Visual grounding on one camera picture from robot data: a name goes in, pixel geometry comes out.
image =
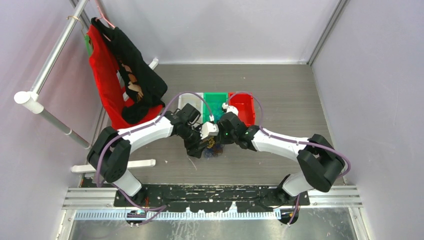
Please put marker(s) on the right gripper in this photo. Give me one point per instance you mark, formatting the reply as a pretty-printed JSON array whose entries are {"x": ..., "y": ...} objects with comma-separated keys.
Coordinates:
[{"x": 220, "y": 139}]

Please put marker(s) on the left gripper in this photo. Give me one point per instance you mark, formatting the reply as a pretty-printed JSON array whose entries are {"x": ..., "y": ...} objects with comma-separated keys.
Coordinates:
[{"x": 195, "y": 148}]

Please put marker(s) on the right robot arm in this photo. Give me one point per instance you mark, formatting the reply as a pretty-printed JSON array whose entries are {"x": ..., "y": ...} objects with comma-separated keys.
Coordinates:
[{"x": 320, "y": 165}]

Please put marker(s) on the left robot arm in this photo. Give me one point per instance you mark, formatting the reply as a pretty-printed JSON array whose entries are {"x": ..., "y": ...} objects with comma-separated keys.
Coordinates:
[{"x": 111, "y": 151}]

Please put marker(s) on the green plastic bin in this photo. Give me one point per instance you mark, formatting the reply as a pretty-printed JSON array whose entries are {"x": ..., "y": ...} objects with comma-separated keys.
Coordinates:
[{"x": 215, "y": 101}]

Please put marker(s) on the red plastic bin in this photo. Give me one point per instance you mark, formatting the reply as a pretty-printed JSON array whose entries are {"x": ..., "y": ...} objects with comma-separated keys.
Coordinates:
[{"x": 245, "y": 106}]

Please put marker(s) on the white plastic bin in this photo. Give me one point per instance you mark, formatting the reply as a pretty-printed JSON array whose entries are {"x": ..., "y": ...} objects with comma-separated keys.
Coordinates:
[{"x": 189, "y": 98}]

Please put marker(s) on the black shirt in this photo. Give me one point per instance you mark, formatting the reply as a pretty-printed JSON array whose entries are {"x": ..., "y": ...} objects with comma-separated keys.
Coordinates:
[{"x": 141, "y": 83}]

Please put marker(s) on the red shirt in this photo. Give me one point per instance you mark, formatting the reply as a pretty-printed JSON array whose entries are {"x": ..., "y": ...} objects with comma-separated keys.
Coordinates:
[{"x": 105, "y": 67}]

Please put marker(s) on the green hanger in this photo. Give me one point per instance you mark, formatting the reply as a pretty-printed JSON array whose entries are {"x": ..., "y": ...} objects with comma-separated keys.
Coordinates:
[{"x": 88, "y": 45}]

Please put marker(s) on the metal clothes rack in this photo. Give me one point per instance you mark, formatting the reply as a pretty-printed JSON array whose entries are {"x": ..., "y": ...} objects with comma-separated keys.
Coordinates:
[{"x": 29, "y": 99}]

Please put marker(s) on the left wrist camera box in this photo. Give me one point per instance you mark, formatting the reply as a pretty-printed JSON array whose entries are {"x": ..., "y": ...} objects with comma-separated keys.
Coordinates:
[{"x": 209, "y": 129}]

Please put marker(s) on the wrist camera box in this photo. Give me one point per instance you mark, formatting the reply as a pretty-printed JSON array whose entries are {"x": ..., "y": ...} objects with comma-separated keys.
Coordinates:
[
  {"x": 226, "y": 108},
  {"x": 209, "y": 129}
]

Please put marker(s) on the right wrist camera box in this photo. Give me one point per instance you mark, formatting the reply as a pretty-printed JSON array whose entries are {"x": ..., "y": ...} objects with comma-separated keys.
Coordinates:
[{"x": 226, "y": 108}]

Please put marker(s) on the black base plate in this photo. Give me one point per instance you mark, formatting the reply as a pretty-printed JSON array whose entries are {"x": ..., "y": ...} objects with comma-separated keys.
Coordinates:
[{"x": 212, "y": 198}]

